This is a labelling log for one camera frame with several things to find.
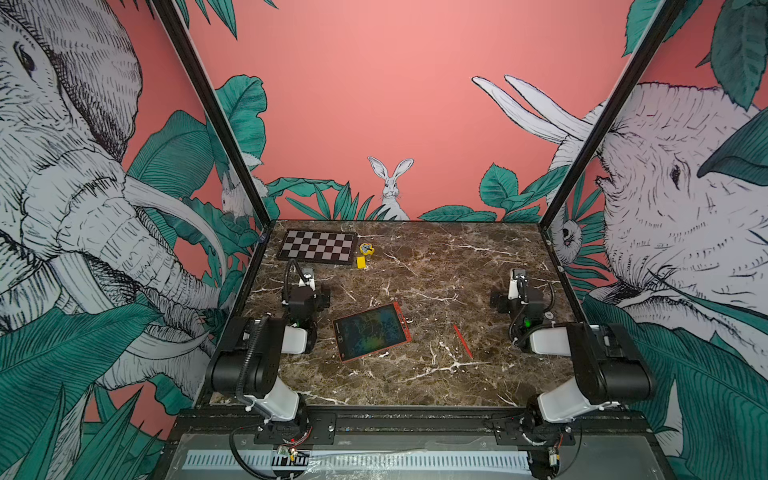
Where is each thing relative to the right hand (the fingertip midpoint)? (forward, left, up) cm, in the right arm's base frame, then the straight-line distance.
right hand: (508, 280), depth 95 cm
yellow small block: (+11, +49, -6) cm, 51 cm away
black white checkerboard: (+18, +65, -4) cm, 68 cm away
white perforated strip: (-48, +43, -7) cm, 65 cm away
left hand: (-1, +65, +1) cm, 65 cm away
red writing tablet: (-15, +45, -6) cm, 48 cm away
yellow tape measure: (+18, +48, -5) cm, 51 cm away
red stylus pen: (-17, +15, -8) cm, 24 cm away
